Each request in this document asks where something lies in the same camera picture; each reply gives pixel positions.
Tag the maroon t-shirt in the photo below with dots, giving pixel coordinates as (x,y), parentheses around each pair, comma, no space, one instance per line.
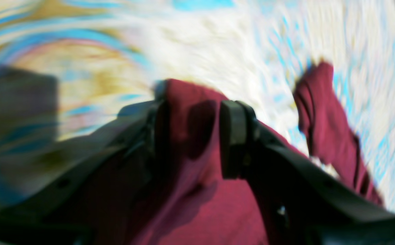
(189,203)

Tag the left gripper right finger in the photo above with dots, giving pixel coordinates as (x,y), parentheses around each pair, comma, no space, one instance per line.
(299,202)

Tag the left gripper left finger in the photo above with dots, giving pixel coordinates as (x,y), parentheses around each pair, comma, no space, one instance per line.
(22,224)

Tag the patterned tablecloth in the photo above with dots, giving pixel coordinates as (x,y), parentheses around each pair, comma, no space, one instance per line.
(68,66)

